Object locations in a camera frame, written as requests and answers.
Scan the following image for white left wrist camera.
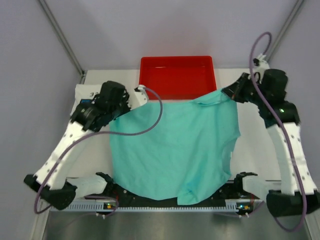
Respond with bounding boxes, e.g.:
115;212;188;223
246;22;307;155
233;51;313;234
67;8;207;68
130;85;149;109

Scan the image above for folded white daisy t-shirt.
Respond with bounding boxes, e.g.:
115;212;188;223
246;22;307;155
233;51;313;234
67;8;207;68
70;84;102;116

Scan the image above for red plastic bin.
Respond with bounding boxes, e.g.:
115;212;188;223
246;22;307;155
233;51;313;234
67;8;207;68
139;55;217;100

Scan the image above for teal t-shirt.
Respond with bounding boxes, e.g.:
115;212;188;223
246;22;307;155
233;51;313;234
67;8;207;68
109;91;240;205

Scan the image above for grey slotted cable duct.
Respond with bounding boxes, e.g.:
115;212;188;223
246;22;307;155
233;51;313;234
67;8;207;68
62;201;239;213

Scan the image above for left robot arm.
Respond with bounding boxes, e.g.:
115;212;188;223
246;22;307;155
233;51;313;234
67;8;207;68
23;81;131;210

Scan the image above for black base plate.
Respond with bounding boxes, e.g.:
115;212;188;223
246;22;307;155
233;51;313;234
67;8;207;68
84;171;263;208

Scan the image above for aluminium corner post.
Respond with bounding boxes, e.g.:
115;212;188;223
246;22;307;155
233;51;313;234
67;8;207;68
265;0;306;64
36;0;85;76

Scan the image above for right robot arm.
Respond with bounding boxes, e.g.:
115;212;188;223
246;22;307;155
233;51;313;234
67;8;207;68
222;69;320;218

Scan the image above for aluminium frame rail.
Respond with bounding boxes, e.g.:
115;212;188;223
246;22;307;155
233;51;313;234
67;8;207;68
39;179;315;201

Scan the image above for left aluminium corner post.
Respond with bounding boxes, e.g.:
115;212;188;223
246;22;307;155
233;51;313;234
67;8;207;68
36;0;85;76

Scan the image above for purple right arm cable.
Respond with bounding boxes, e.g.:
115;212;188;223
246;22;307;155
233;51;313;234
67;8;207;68
248;31;308;233

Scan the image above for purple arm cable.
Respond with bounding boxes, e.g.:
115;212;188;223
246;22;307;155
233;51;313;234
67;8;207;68
33;86;164;221
248;31;308;233

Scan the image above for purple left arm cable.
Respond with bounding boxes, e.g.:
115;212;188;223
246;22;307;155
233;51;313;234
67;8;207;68
33;86;164;221

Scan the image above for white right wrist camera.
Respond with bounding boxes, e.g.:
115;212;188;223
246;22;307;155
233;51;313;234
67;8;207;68
252;53;270;81

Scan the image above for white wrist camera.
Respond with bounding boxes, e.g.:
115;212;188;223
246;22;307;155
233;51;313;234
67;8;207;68
130;85;149;109
252;53;270;81

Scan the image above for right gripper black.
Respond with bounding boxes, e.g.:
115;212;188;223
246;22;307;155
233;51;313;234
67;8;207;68
221;72;268;107

